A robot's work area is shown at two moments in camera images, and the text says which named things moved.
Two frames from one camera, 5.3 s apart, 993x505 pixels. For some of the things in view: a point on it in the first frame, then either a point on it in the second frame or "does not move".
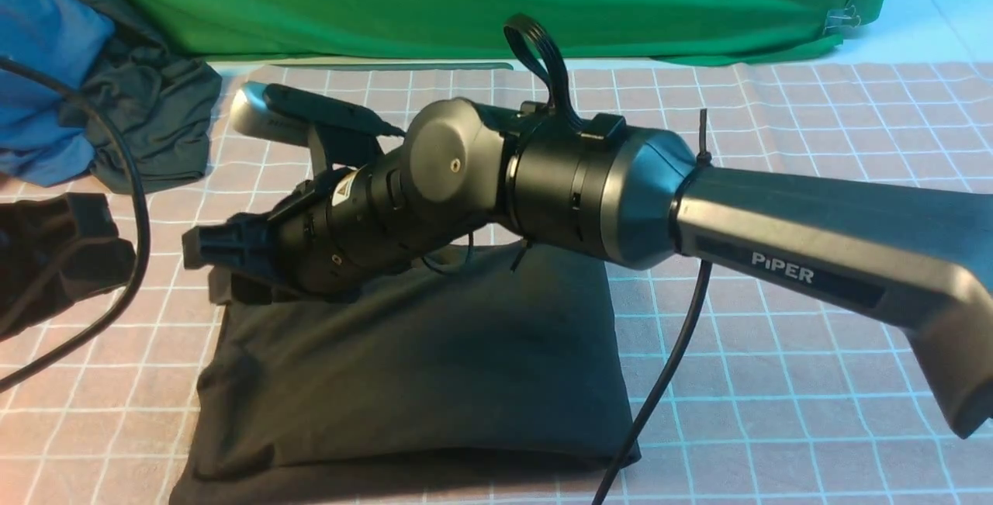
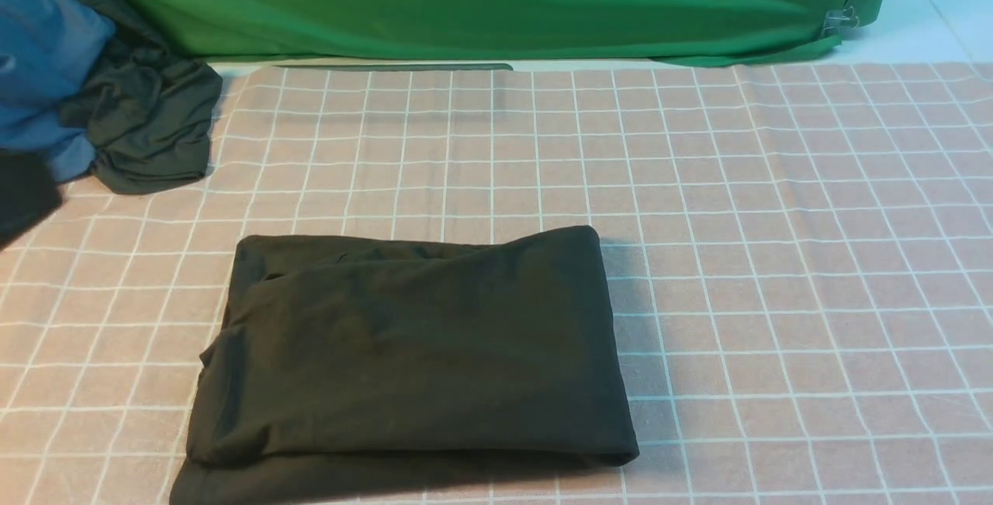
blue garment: (48, 19) does not move
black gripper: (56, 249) to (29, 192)
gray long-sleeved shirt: (465, 375) does not move
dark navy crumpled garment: (164, 106) does not move
